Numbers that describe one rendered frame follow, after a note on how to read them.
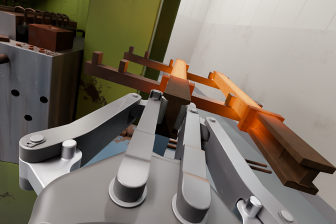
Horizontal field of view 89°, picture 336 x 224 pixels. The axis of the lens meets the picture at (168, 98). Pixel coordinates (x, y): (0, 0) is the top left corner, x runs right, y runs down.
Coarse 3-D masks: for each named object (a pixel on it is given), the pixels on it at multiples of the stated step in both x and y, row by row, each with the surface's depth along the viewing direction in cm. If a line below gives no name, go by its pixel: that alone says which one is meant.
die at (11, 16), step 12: (0, 12) 51; (12, 12) 55; (36, 12) 68; (0, 24) 53; (12, 24) 53; (48, 24) 68; (60, 24) 77; (72, 24) 87; (12, 36) 54; (24, 36) 58
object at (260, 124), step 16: (224, 80) 40; (240, 96) 29; (240, 112) 26; (256, 112) 22; (272, 112) 23; (240, 128) 23; (256, 128) 22; (272, 128) 18; (288, 128) 19; (256, 144) 19; (272, 144) 18; (288, 144) 15; (304, 144) 16; (272, 160) 16; (288, 160) 16; (304, 160) 13; (320, 160) 14; (288, 176) 14; (304, 176) 14
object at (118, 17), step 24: (96, 0) 64; (120, 0) 64; (144, 0) 64; (96, 24) 67; (120, 24) 67; (144, 24) 67; (96, 48) 70; (120, 48) 70; (144, 48) 71; (144, 72) 102; (96, 96) 77; (120, 96) 78
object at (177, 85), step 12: (180, 60) 50; (180, 72) 33; (168, 84) 18; (180, 84) 20; (192, 84) 24; (168, 96) 15; (180, 96) 16; (168, 108) 16; (168, 120) 16; (156, 132) 17; (168, 132) 17
